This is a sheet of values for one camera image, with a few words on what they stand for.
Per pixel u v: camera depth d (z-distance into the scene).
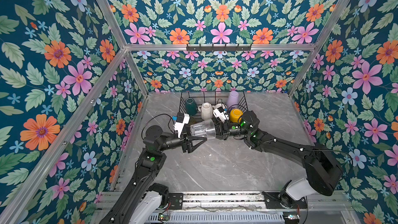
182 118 0.56
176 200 0.74
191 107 1.01
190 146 0.56
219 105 1.02
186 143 0.56
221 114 0.68
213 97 1.11
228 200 0.75
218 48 0.93
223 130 0.62
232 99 0.99
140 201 0.57
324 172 0.43
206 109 0.93
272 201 0.73
